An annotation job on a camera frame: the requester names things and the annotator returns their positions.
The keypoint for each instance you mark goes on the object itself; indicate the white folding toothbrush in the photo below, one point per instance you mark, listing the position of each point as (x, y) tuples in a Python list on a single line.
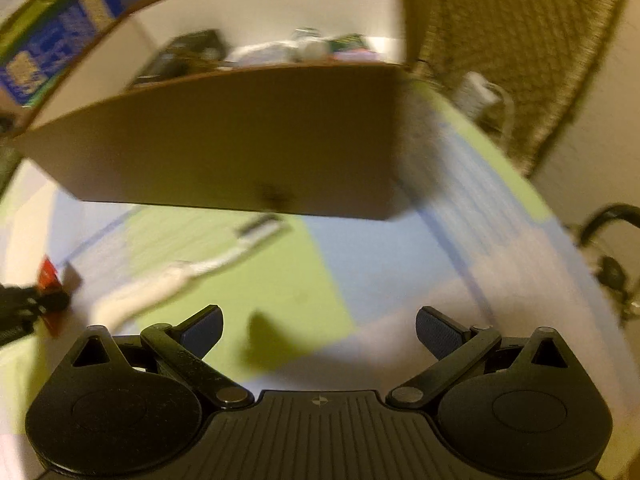
[(116, 308)]

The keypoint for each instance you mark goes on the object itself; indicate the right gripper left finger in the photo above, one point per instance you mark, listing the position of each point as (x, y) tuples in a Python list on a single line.
[(182, 348)]

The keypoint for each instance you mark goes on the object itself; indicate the blue milk carton box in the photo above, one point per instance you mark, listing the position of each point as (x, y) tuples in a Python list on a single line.
[(39, 38)]

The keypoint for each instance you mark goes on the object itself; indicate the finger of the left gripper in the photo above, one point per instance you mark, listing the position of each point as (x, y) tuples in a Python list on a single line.
[(53, 300)]

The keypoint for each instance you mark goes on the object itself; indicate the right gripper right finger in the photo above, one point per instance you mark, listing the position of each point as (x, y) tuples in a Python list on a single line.
[(457, 349)]

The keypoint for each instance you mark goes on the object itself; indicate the black shaver product box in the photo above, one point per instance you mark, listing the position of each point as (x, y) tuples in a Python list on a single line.
[(194, 53)]

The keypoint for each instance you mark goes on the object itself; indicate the red snack packet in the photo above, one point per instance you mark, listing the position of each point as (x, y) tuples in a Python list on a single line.
[(48, 278)]

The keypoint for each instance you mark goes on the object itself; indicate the quilted tan chair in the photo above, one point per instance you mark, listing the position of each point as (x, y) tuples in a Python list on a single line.
[(540, 51)]

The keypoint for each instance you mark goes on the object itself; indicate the purple cream tube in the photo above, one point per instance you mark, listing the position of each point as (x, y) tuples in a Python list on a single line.
[(356, 56)]

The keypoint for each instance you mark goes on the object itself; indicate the brown cardboard storage box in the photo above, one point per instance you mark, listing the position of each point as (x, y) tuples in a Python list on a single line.
[(304, 138)]

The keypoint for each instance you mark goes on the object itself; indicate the green lip salve jar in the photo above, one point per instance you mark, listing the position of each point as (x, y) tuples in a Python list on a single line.
[(308, 45)]

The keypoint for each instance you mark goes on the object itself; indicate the black metal chair frame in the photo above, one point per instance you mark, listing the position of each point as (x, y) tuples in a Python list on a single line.
[(619, 288)]

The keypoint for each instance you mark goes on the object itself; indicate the green lip salve card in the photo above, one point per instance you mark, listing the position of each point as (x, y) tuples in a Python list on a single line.
[(352, 42)]

